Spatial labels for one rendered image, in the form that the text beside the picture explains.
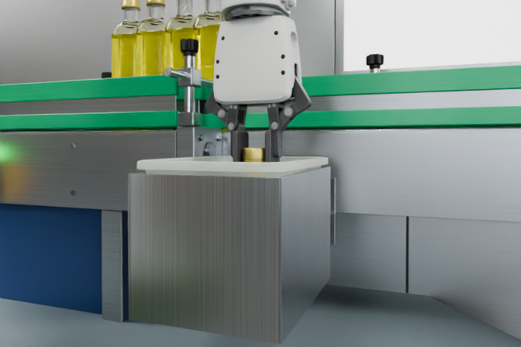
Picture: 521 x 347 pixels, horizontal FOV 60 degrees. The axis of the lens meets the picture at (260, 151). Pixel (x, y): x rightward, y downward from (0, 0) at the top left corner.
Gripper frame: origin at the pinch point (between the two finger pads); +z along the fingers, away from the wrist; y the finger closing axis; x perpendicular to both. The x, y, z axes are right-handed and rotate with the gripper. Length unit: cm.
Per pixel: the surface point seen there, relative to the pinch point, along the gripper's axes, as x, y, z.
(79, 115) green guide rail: -7.4, 34.8, -5.2
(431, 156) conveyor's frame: -16.9, -19.3, 1.4
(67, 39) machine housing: -35, 65, -26
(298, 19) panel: -34.1, 5.6, -24.5
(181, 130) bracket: -6.3, 14.6, -2.4
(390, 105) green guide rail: -18.8, -13.5, -6.0
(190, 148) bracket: -6.3, 13.0, 0.2
